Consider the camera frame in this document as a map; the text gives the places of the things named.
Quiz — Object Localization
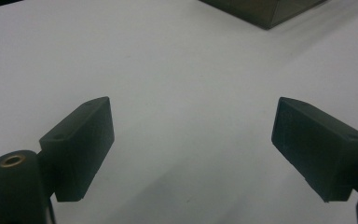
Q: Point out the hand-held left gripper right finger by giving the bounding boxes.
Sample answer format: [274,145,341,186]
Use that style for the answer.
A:
[270,96,358,203]

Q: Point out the white paper sheet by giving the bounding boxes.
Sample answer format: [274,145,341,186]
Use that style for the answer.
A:
[0,0,358,224]

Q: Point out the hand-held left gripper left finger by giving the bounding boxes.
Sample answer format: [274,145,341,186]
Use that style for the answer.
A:
[38,96,116,203]

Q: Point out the smoky transparent drawer box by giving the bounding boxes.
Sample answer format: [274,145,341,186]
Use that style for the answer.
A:
[199,0,328,31]

